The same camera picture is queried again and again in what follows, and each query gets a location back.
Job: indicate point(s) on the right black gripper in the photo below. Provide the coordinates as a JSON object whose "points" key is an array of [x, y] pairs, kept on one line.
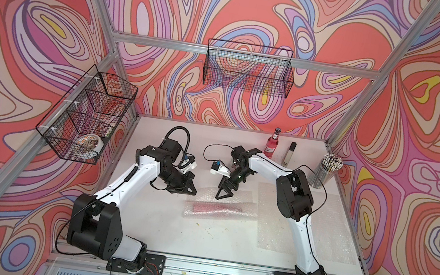
{"points": [[227, 182]]}

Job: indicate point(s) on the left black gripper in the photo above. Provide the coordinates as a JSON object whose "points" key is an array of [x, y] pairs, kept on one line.
{"points": [[187, 181]]}

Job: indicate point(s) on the bubble wrap sheet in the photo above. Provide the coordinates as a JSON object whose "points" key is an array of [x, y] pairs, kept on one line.
{"points": [[329, 228], [241, 206]]}

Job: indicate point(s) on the pink drink bottle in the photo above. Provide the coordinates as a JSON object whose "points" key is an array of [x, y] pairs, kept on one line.
{"points": [[272, 143], [218, 209]]}

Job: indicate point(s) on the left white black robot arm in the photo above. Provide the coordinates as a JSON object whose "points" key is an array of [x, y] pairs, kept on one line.
{"points": [[95, 226]]}

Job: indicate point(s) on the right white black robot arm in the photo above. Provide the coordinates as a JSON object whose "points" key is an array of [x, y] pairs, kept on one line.
{"points": [[293, 197]]}

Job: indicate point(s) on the silver black marker tube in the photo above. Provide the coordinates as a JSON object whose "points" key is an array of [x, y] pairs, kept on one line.
{"points": [[288, 156]]}

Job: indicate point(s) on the metal cup of pencils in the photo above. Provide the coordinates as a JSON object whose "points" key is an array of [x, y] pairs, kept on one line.
{"points": [[329, 165]]}

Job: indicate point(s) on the tape roll in basket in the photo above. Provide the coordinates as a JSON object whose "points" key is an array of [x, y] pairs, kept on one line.
{"points": [[88, 146]]}

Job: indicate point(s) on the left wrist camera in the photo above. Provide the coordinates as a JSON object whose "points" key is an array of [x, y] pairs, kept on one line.
{"points": [[187, 164]]}

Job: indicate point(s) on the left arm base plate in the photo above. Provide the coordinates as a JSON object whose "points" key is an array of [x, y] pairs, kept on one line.
{"points": [[152, 264]]}

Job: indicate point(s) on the back black wire basket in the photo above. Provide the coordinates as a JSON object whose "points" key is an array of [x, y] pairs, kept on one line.
{"points": [[251, 68]]}

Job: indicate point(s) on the black wire basket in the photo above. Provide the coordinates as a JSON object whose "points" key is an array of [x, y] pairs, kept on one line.
{"points": [[95, 104], [251, 68]]}

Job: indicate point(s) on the left black wire basket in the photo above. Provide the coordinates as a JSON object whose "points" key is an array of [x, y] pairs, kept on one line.
{"points": [[95, 104]]}

